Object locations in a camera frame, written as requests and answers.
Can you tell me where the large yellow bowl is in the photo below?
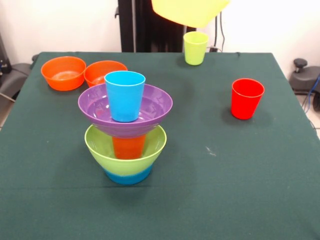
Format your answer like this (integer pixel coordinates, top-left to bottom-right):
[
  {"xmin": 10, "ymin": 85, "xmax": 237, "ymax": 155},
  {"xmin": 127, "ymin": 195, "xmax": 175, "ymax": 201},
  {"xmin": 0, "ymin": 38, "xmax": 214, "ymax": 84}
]
[{"xmin": 151, "ymin": 0, "xmax": 231, "ymax": 29}]

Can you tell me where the purple bowl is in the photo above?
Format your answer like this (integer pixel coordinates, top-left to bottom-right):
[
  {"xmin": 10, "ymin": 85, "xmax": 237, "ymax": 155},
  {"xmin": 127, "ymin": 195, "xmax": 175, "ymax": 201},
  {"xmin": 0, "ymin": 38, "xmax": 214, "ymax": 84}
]
[{"xmin": 77, "ymin": 83, "xmax": 174, "ymax": 139}]

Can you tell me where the dark green tablecloth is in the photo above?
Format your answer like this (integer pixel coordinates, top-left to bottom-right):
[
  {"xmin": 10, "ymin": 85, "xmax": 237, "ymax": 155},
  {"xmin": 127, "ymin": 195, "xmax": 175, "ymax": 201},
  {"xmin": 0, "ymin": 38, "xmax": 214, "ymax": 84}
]
[{"xmin": 0, "ymin": 51, "xmax": 320, "ymax": 240}]

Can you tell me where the lime green cup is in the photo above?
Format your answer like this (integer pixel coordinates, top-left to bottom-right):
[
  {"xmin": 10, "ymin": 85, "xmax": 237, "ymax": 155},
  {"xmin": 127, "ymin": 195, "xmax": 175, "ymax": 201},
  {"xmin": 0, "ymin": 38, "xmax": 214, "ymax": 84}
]
[{"xmin": 182, "ymin": 31, "xmax": 210, "ymax": 66}]

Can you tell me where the red cup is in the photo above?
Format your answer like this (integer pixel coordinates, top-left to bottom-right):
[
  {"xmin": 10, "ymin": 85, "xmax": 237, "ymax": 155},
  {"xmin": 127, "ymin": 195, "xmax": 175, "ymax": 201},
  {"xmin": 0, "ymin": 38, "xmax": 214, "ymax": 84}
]
[{"xmin": 230, "ymin": 78, "xmax": 265, "ymax": 120}]

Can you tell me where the green bowl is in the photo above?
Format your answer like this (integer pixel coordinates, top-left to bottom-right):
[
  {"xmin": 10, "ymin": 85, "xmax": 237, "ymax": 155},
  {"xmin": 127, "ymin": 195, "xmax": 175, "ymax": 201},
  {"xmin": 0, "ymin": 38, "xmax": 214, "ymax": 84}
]
[{"xmin": 84, "ymin": 123, "xmax": 168, "ymax": 176}]

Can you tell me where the black hanging cable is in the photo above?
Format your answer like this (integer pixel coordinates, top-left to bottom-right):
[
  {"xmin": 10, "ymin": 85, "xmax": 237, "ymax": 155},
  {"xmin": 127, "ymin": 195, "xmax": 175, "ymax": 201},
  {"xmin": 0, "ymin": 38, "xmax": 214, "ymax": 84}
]
[{"xmin": 209, "ymin": 11, "xmax": 226, "ymax": 53}]

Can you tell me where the blue bowl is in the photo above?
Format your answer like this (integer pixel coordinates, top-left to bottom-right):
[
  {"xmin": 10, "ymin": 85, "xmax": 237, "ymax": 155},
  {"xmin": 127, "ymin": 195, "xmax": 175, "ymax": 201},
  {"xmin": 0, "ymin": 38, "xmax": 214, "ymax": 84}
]
[{"xmin": 103, "ymin": 164, "xmax": 154, "ymax": 185}]

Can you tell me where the blue cup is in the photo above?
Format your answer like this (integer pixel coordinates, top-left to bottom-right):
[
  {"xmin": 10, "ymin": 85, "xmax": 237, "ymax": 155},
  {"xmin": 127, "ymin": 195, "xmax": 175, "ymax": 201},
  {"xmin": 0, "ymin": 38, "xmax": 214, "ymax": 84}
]
[{"xmin": 104, "ymin": 70, "xmax": 147, "ymax": 123}]

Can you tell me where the black chair base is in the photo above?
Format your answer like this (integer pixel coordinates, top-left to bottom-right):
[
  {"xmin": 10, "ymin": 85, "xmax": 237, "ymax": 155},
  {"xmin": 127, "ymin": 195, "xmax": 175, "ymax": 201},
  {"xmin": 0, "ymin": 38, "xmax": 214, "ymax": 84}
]
[{"xmin": 289, "ymin": 58, "xmax": 320, "ymax": 95}]

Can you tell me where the orange cup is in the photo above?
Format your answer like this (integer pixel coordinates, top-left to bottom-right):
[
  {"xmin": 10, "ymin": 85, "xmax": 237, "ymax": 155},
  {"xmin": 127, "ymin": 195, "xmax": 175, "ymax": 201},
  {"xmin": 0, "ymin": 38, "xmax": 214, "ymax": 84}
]
[{"xmin": 111, "ymin": 134, "xmax": 147, "ymax": 160}]

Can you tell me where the orange bowl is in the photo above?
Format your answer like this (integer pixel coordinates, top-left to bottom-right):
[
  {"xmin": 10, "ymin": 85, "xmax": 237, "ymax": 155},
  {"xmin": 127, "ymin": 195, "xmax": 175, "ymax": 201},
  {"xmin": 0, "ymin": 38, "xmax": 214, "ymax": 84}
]
[
  {"xmin": 83, "ymin": 60, "xmax": 129, "ymax": 88},
  {"xmin": 40, "ymin": 56, "xmax": 87, "ymax": 92}
]

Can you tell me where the dark grey chair base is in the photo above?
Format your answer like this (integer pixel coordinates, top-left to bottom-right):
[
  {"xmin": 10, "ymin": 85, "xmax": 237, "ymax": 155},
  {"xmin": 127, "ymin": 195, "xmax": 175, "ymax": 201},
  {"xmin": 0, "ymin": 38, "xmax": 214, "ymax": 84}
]
[{"xmin": 0, "ymin": 62, "xmax": 32, "ymax": 101}]

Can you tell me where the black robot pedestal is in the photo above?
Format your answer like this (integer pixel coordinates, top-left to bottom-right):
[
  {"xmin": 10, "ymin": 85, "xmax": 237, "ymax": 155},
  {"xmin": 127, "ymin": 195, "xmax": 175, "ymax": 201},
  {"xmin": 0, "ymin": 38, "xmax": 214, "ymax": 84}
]
[{"xmin": 115, "ymin": 0, "xmax": 198, "ymax": 53}]

